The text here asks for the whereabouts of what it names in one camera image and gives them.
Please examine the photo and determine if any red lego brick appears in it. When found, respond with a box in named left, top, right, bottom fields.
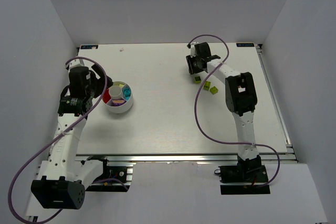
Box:
left=102, top=89, right=111, bottom=104

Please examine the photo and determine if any green printed lego cube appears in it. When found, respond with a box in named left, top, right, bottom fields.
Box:
left=194, top=76, right=202, bottom=84

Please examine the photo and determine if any teal square lego brick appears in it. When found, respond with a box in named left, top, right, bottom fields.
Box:
left=122, top=87, right=131, bottom=101

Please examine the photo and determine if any purple butterfly lego piece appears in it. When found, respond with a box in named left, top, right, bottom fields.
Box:
left=111, top=99, right=127, bottom=106

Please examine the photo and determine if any green lego two stud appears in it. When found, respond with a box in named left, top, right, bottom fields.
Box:
left=203, top=81, right=211, bottom=91

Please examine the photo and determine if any lime lego brick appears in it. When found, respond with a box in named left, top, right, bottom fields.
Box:
left=209, top=86, right=218, bottom=94

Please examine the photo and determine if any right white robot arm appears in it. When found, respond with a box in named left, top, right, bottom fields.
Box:
left=186, top=42, right=259, bottom=164

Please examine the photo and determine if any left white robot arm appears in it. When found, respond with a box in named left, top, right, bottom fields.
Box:
left=31, top=63, right=113, bottom=209

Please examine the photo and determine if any white divided round container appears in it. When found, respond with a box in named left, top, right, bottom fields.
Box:
left=104, top=81, right=134, bottom=114

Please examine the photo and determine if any left blue corner label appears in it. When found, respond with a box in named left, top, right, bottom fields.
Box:
left=80, top=45, right=98, bottom=50

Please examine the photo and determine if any blue corner label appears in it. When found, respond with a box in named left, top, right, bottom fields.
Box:
left=236, top=42, right=255, bottom=47
left=80, top=45, right=98, bottom=50

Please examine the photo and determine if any right blue corner label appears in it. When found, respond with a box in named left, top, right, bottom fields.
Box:
left=236, top=42, right=255, bottom=47

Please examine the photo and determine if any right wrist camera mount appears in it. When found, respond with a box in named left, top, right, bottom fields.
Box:
left=187, top=41, right=199, bottom=58

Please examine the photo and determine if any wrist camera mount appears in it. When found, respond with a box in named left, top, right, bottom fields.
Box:
left=187, top=41, right=199, bottom=58
left=65, top=59, right=85, bottom=71

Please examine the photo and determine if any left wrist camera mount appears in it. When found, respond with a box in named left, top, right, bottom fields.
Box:
left=65, top=59, right=85, bottom=71

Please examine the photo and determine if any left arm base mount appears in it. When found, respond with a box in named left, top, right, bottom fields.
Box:
left=80, top=156, right=133, bottom=193

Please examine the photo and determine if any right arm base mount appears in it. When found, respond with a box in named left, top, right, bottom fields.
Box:
left=214, top=155, right=270, bottom=195

